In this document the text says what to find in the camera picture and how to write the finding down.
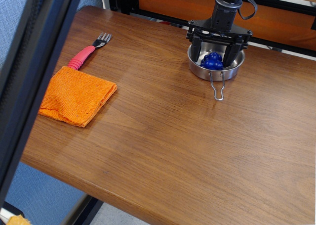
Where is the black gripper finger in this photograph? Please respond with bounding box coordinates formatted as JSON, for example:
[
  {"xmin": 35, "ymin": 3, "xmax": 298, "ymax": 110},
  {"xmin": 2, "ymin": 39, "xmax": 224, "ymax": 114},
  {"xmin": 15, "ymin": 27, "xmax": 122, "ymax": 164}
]
[
  {"xmin": 191, "ymin": 36, "xmax": 202, "ymax": 62},
  {"xmin": 223, "ymin": 43, "xmax": 243, "ymax": 68}
]

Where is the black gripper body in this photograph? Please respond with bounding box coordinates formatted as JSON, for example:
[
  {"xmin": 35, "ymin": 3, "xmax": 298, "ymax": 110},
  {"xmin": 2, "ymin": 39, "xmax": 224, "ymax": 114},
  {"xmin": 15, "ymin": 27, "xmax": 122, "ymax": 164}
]
[{"xmin": 186, "ymin": 0, "xmax": 253, "ymax": 47}]

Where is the blue toy grape bunch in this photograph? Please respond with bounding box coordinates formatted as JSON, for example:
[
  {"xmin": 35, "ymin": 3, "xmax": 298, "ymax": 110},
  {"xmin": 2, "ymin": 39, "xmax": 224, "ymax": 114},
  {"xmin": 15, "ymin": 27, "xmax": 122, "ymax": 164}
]
[{"xmin": 200, "ymin": 52, "xmax": 223, "ymax": 71}]

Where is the folded orange cloth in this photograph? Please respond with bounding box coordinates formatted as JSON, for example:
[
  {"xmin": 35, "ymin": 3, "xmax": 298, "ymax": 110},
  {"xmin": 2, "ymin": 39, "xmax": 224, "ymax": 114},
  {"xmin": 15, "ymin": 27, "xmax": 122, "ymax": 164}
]
[{"xmin": 39, "ymin": 66, "xmax": 117, "ymax": 128}]

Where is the orange object at corner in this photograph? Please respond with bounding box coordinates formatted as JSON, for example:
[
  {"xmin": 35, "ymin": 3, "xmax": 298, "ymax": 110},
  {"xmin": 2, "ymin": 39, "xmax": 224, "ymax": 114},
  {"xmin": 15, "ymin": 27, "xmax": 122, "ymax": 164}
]
[{"xmin": 7, "ymin": 215, "xmax": 31, "ymax": 225}]

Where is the steel bowl with wire handle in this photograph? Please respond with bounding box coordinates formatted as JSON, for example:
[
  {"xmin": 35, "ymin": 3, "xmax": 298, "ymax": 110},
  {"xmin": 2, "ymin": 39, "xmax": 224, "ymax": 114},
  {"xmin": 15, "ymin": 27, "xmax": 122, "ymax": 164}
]
[{"xmin": 187, "ymin": 42, "xmax": 245, "ymax": 101}]

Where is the orange panel with black frame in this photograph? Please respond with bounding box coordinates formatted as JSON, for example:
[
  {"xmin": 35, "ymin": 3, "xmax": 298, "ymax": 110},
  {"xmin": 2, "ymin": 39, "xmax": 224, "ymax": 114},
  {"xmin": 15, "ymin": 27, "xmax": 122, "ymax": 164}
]
[{"xmin": 83, "ymin": 0, "xmax": 316, "ymax": 57}]

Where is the fork with red handle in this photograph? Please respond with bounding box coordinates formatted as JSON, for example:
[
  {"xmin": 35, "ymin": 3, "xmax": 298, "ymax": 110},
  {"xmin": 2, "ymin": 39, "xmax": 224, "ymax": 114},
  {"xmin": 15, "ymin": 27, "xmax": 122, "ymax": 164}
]
[{"xmin": 67, "ymin": 33, "xmax": 112, "ymax": 70}]

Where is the black table leg frame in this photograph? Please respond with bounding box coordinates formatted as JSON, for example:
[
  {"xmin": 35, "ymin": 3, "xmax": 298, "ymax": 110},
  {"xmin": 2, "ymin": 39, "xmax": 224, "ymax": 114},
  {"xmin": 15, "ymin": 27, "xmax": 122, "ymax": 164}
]
[{"xmin": 61, "ymin": 194, "xmax": 103, "ymax": 225}]

